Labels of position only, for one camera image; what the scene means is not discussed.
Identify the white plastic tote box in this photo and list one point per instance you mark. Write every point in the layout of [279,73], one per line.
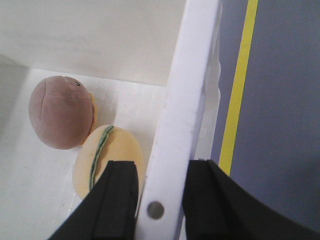
[153,67]

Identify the brown burger plush toy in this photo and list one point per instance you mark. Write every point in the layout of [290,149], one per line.
[62,112]

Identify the yellow dinosaur plush toy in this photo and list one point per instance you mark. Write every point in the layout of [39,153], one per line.
[120,145]

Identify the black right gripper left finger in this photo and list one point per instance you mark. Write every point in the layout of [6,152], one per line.
[108,211]

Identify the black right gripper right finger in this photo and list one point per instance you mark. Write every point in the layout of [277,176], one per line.
[217,208]

